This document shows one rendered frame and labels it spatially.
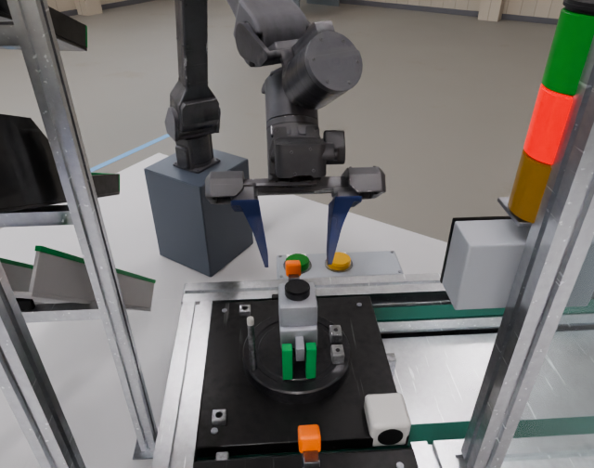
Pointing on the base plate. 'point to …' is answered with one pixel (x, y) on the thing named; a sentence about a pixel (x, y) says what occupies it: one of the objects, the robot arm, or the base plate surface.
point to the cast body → (298, 315)
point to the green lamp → (569, 51)
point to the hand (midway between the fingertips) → (296, 234)
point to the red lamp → (547, 124)
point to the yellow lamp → (528, 188)
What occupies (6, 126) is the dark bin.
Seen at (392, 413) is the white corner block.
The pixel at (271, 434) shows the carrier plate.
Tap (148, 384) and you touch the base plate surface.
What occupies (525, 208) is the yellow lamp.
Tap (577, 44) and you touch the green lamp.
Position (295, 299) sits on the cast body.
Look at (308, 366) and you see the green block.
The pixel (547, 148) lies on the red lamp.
